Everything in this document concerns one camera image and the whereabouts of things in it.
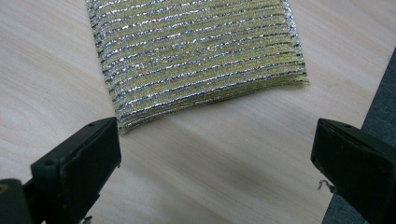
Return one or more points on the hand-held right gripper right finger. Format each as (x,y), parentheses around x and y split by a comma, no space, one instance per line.
(358,165)

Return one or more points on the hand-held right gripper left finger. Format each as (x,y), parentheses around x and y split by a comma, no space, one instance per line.
(74,168)

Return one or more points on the yellow silver striped scouring cloth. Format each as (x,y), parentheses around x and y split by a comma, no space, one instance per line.
(199,53)

